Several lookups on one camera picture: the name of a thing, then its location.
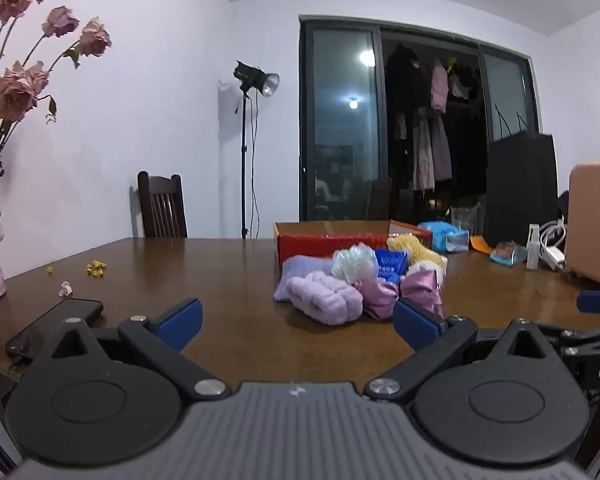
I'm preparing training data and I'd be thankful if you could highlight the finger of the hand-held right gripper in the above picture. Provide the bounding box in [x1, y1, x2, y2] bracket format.
[542, 324, 600, 357]
[576, 290, 600, 316]

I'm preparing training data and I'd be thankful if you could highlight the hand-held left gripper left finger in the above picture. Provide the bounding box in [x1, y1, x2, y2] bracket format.
[50, 298, 231, 402]

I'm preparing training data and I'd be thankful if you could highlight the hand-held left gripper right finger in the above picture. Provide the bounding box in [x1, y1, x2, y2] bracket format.
[364, 298, 552, 402]

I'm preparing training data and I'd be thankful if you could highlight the pink satin scrunchie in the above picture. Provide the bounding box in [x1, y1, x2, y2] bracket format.
[354, 280, 400, 321]
[399, 270, 445, 318]

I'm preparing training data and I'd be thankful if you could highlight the yellow plush toy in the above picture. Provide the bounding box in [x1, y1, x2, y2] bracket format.
[387, 233, 448, 281]

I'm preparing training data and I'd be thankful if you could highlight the white mesh scrunchie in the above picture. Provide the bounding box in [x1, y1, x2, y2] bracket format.
[331, 242, 377, 285]

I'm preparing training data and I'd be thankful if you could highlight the lavender fluffy headband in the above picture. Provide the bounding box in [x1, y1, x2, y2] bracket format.
[286, 271, 364, 328]

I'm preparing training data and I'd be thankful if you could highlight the purple cloth pouch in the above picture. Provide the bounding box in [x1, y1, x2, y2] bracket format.
[272, 255, 337, 303]

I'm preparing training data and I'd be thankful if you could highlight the red cardboard box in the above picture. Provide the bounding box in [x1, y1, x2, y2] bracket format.
[273, 220, 433, 271]

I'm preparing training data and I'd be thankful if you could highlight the tan case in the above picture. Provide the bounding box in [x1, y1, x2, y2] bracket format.
[565, 157, 600, 291]

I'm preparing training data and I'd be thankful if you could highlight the white spray bottle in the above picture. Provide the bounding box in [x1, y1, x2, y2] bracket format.
[526, 224, 541, 271]

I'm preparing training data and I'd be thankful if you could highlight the blue wet wipes pack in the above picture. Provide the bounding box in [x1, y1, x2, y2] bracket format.
[417, 221, 471, 254]

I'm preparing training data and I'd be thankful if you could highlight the small blue and red packet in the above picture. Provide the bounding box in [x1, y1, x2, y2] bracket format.
[490, 241, 529, 266]

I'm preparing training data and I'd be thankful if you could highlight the dark wooden chair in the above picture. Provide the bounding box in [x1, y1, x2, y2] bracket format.
[367, 177, 393, 221]
[137, 171, 188, 239]

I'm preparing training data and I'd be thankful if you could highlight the clear glass cup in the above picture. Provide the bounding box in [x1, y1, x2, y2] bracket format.
[450, 205, 481, 236]

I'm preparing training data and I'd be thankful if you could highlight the black paper bag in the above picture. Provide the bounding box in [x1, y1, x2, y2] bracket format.
[482, 102, 558, 248]

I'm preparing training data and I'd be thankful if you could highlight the black smartphone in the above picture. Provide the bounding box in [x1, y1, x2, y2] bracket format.
[5, 298, 104, 361]

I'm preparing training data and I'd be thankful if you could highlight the rack of hanging clothes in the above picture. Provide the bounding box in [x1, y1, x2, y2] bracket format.
[382, 42, 483, 196]

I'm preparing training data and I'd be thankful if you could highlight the black framed sliding glass door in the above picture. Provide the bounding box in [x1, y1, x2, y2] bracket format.
[299, 15, 541, 231]

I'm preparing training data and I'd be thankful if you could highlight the studio light on stand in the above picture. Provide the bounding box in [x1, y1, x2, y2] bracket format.
[232, 60, 281, 240]

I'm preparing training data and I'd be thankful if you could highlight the dried pink rose bouquet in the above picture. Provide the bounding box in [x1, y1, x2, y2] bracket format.
[0, 0, 113, 158]

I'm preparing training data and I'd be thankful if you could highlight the white charger with cable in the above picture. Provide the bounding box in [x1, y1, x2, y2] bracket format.
[539, 220, 571, 273]

